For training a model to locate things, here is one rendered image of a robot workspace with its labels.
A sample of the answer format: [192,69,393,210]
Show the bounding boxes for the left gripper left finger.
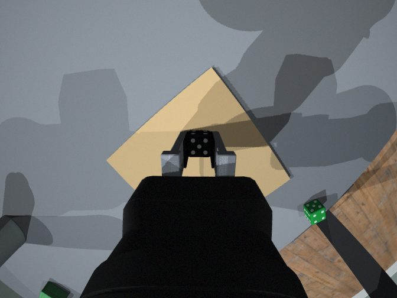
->
[160,131,188,176]

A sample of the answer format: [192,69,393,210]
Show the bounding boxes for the black die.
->
[187,131,211,157]

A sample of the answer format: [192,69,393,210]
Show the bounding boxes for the green die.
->
[303,199,326,225]

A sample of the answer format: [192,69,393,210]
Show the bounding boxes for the grey bottle with blue cap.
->
[0,216,25,267]

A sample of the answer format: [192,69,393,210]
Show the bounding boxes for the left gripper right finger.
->
[210,131,236,177]

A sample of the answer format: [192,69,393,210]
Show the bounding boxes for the tan flat mat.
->
[107,67,290,197]

